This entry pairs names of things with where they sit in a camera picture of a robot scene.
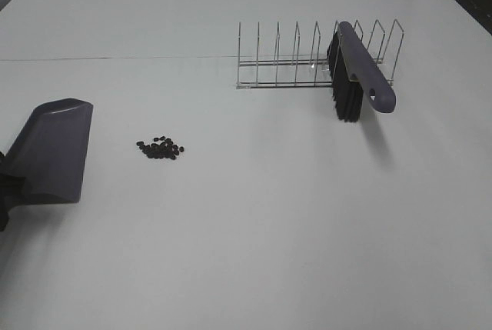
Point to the grey hand brush black bristles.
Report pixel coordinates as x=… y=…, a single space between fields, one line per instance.
x=355 y=75

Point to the grey plastic dustpan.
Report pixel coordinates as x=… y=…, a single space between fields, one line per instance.
x=50 y=151

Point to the pile of dark coffee beans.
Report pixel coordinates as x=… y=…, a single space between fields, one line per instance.
x=160 y=148

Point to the chrome wire dish rack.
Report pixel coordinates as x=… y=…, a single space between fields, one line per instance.
x=314 y=68

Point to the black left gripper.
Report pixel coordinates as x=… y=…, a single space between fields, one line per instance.
x=12 y=190

